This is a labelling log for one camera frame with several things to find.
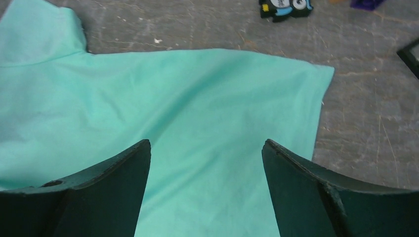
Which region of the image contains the purple cube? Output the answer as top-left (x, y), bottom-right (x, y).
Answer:
top-left (350, 0), bottom-right (385, 11)

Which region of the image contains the left black display case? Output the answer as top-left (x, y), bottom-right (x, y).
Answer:
top-left (396, 39), bottom-right (419, 79)

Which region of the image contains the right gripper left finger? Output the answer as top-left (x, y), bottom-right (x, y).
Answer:
top-left (0, 139), bottom-right (151, 237)

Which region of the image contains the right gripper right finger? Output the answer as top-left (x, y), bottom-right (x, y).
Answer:
top-left (262, 139), bottom-right (419, 237)

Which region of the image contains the teal t-shirt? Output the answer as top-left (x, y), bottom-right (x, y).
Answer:
top-left (0, 0), bottom-right (335, 237)

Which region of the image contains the black owl toy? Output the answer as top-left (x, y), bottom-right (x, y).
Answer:
top-left (258, 0), bottom-right (313, 23)

